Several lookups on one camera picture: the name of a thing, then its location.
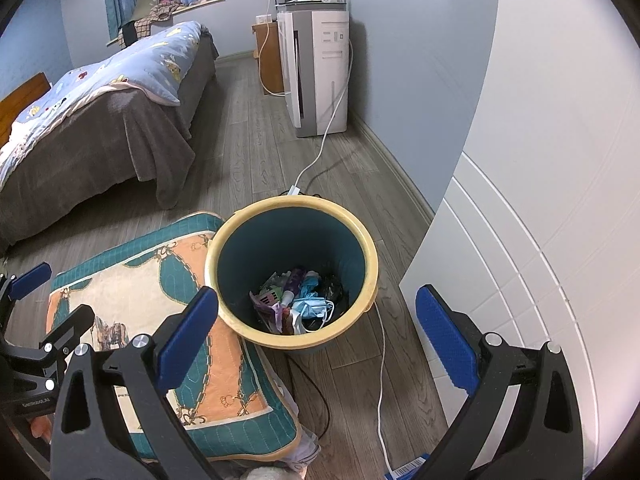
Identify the black cable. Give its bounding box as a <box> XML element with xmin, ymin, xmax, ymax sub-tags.
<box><xmin>285</xmin><ymin>355</ymin><xmax>331</xmax><ymax>436</ymax></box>

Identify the patterned quilted cushion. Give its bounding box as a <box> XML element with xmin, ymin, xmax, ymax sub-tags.
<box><xmin>46</xmin><ymin>211</ymin><xmax>303</xmax><ymax>463</ymax></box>

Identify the wooden window sill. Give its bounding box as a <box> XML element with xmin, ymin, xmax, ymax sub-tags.
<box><xmin>106</xmin><ymin>0</ymin><xmax>226</xmax><ymax>47</ymax></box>

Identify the bed with grey-brown cover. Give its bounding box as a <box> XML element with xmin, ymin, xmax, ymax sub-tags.
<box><xmin>0</xmin><ymin>21</ymin><xmax>221</xmax><ymax>256</ymax></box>

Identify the printed blanket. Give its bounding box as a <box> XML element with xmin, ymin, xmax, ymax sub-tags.
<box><xmin>0</xmin><ymin>21</ymin><xmax>206</xmax><ymax>191</ymax></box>

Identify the white cable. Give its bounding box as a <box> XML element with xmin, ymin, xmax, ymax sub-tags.
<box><xmin>372</xmin><ymin>302</ymin><xmax>396</xmax><ymax>471</ymax></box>
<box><xmin>292</xmin><ymin>37</ymin><xmax>355</xmax><ymax>191</ymax></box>

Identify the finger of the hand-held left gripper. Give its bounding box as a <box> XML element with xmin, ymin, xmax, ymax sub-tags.
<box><xmin>0</xmin><ymin>262</ymin><xmax>52</xmax><ymax>321</ymax></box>
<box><xmin>42</xmin><ymin>305</ymin><xmax>96</xmax><ymax>356</ymax></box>

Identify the teal bin with yellow rim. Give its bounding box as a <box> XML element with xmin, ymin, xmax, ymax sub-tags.
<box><xmin>205</xmin><ymin>196</ymin><xmax>379</xmax><ymax>357</ymax></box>

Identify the white fluffy object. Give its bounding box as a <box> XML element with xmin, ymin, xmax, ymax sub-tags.
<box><xmin>235</xmin><ymin>465</ymin><xmax>293</xmax><ymax>480</ymax></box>

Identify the white panelled door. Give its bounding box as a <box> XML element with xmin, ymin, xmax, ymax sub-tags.
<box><xmin>399</xmin><ymin>150</ymin><xmax>640</xmax><ymax>480</ymax></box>

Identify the blue face mask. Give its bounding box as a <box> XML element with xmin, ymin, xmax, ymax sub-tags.
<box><xmin>292</xmin><ymin>282</ymin><xmax>336</xmax><ymax>333</ymax></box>

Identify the clear plastic bag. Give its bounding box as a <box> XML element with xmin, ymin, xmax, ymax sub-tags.
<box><xmin>287</xmin><ymin>427</ymin><xmax>322</xmax><ymax>473</ymax></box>

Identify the wooden headboard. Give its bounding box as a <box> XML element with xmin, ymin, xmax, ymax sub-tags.
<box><xmin>0</xmin><ymin>72</ymin><xmax>52</xmax><ymax>148</ymax></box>

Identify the pile of clothes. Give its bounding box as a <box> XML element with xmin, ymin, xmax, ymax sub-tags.
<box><xmin>118</xmin><ymin>0</ymin><xmax>183</xmax><ymax>43</ymax></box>

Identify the wooden nightstand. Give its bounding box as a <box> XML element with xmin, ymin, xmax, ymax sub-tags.
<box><xmin>251</xmin><ymin>14</ymin><xmax>286</xmax><ymax>95</ymax></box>

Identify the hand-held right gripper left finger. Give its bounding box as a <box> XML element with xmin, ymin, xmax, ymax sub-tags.
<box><xmin>50</xmin><ymin>286</ymin><xmax>221</xmax><ymax>480</ymax></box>

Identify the white air purifier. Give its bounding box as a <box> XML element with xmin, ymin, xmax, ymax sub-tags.
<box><xmin>276</xmin><ymin>2</ymin><xmax>351</xmax><ymax>139</ymax></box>

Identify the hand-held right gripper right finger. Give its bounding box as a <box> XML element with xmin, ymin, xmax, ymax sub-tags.
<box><xmin>415</xmin><ymin>284</ymin><xmax>583</xmax><ymax>480</ymax></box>

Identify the blue barcode packet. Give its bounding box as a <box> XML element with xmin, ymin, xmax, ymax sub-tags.
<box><xmin>382</xmin><ymin>454</ymin><xmax>431</xmax><ymax>480</ymax></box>

